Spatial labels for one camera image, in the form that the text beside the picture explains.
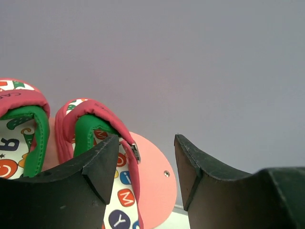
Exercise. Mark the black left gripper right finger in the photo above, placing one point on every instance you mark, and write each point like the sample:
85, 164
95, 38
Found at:
218, 196

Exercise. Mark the pink patterned sandal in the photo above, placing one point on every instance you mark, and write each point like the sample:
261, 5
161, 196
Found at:
79, 126
24, 129

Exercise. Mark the pink three-tier shoe shelf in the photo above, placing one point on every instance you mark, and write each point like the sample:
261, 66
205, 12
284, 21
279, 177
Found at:
158, 189

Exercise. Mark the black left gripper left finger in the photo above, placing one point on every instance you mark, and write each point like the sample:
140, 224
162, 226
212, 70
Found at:
72, 195

